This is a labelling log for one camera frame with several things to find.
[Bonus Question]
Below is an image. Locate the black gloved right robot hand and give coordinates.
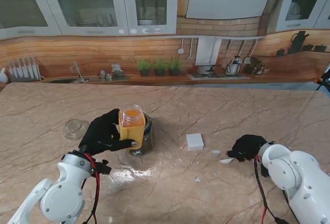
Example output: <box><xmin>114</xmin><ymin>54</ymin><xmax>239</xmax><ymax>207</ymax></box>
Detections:
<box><xmin>226</xmin><ymin>134</ymin><xmax>268</xmax><ymax>162</ymax></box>

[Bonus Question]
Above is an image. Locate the black tripod with orange clip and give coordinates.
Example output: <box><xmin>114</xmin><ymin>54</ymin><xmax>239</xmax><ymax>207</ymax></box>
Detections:
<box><xmin>315</xmin><ymin>63</ymin><xmax>330</xmax><ymax>91</ymax></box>

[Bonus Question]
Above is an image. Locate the red black wrist cable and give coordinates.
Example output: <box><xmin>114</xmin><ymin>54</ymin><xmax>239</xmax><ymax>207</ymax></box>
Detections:
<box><xmin>254</xmin><ymin>154</ymin><xmax>286</xmax><ymax>224</ymax></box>
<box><xmin>84</xmin><ymin>153</ymin><xmax>102</xmax><ymax>224</ymax></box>

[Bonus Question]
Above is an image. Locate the printed kitchen backdrop banner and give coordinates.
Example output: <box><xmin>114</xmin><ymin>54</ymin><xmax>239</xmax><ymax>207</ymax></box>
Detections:
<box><xmin>0</xmin><ymin>0</ymin><xmax>330</xmax><ymax>91</ymax></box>

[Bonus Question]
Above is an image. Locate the glass jar with coffee beans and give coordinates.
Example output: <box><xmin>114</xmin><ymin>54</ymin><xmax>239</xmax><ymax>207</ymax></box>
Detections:
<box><xmin>127</xmin><ymin>112</ymin><xmax>154</xmax><ymax>157</ymax></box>

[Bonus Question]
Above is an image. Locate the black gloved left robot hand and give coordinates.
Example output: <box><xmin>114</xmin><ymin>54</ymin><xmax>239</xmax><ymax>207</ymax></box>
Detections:
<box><xmin>78</xmin><ymin>108</ymin><xmax>137</xmax><ymax>156</ymax></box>

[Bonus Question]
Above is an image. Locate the red black left wrist cable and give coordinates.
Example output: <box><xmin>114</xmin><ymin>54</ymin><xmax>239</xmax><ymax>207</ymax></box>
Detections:
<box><xmin>84</xmin><ymin>153</ymin><xmax>102</xmax><ymax>224</ymax></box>

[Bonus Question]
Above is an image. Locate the red black right wrist cable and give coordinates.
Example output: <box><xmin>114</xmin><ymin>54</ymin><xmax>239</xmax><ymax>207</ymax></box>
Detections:
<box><xmin>254</xmin><ymin>154</ymin><xmax>286</xmax><ymax>224</ymax></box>

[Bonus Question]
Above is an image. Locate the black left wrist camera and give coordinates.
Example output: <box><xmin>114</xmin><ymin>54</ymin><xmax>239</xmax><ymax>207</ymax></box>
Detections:
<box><xmin>94</xmin><ymin>159</ymin><xmax>112</xmax><ymax>176</ymax></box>

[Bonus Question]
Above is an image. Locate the white square jar lid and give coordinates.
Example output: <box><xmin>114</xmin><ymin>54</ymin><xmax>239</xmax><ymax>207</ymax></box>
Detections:
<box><xmin>186</xmin><ymin>133</ymin><xmax>205</xmax><ymax>152</ymax></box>

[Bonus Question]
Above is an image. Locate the domed glass jar lid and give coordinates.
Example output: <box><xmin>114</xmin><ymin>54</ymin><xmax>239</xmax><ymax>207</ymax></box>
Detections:
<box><xmin>63</xmin><ymin>119</ymin><xmax>91</xmax><ymax>140</ymax></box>

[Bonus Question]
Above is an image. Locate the yellow coffee jar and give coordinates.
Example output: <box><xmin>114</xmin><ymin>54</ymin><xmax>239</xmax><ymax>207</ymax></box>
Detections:
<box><xmin>118</xmin><ymin>105</ymin><xmax>145</xmax><ymax>149</ymax></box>

